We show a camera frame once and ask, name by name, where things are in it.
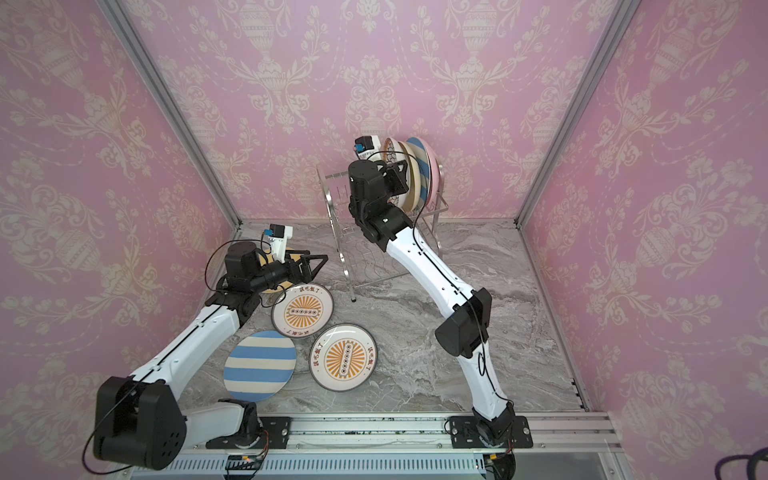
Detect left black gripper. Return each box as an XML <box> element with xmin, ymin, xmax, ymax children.
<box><xmin>248</xmin><ymin>249</ymin><xmax>327</xmax><ymax>295</ymax></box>

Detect beige plate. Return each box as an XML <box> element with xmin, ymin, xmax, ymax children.
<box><xmin>399</xmin><ymin>141</ymin><xmax>422</xmax><ymax>213</ymax></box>

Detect blue striped plate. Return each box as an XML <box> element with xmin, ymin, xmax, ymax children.
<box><xmin>223</xmin><ymin>330</ymin><xmax>297</xmax><ymax>402</ymax></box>
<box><xmin>406</xmin><ymin>137</ymin><xmax>430</xmax><ymax>210</ymax></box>

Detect pink plate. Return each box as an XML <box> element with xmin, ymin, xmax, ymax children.
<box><xmin>422</xmin><ymin>140</ymin><xmax>442</xmax><ymax>205</ymax></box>

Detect orange sunburst plate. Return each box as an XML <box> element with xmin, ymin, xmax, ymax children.
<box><xmin>271</xmin><ymin>284</ymin><xmax>334</xmax><ymax>338</ymax></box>
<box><xmin>309</xmin><ymin>324</ymin><xmax>379</xmax><ymax>392</ymax></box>

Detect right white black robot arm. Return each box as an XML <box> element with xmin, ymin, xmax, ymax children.
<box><xmin>347</xmin><ymin>160</ymin><xmax>516</xmax><ymax>446</ymax></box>

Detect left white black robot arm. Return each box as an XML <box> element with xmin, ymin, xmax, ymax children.
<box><xmin>83</xmin><ymin>240</ymin><xmax>328</xmax><ymax>471</ymax></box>

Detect yellow plate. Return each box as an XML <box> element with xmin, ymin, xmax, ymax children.
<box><xmin>258</xmin><ymin>253</ymin><xmax>294</xmax><ymax>294</ymax></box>

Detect small electronics board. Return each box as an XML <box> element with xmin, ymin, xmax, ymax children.
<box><xmin>225</xmin><ymin>455</ymin><xmax>266</xmax><ymax>474</ymax></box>

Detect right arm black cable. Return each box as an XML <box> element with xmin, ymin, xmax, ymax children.
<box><xmin>365</xmin><ymin>149</ymin><xmax>511</xmax><ymax>403</ymax></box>

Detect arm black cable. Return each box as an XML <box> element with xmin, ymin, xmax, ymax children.
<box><xmin>365</xmin><ymin>149</ymin><xmax>511</xmax><ymax>403</ymax></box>
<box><xmin>81</xmin><ymin>237</ymin><xmax>289</xmax><ymax>475</ymax></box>

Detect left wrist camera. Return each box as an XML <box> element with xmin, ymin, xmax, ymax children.
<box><xmin>265</xmin><ymin>224</ymin><xmax>293</xmax><ymax>263</ymax></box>

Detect chrome wire dish rack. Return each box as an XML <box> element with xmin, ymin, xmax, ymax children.
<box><xmin>315</xmin><ymin>165</ymin><xmax>450</xmax><ymax>304</ymax></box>

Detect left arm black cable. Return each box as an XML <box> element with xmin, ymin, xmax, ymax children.
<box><xmin>81</xmin><ymin>237</ymin><xmax>289</xmax><ymax>475</ymax></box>

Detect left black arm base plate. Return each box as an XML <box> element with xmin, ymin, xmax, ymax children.
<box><xmin>205</xmin><ymin>416</ymin><xmax>292</xmax><ymax>451</ymax></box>

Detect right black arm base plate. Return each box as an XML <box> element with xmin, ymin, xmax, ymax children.
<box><xmin>447</xmin><ymin>415</ymin><xmax>534</xmax><ymax>449</ymax></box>

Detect aluminium rail frame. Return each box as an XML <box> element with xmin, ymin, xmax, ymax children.
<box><xmin>118</xmin><ymin>412</ymin><xmax>633</xmax><ymax>479</ymax></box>

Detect black cables at corner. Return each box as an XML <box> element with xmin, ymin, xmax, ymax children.
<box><xmin>713</xmin><ymin>446</ymin><xmax>768</xmax><ymax>480</ymax></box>

